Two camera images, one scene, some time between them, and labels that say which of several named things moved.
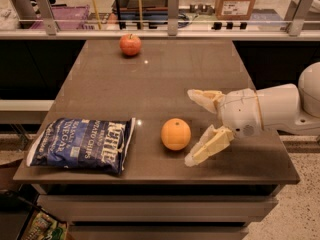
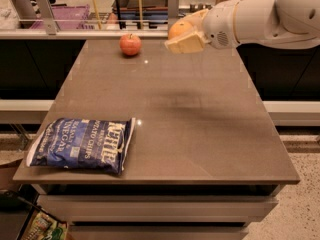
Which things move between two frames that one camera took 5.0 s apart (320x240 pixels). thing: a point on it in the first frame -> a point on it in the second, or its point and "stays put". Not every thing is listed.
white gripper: [239, 112] -> [218, 27]
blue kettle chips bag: [92, 144] stays put
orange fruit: [175, 134] -> [179, 28]
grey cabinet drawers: [158, 211] stays put
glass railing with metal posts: [160, 14] stays put
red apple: [130, 45] stays put
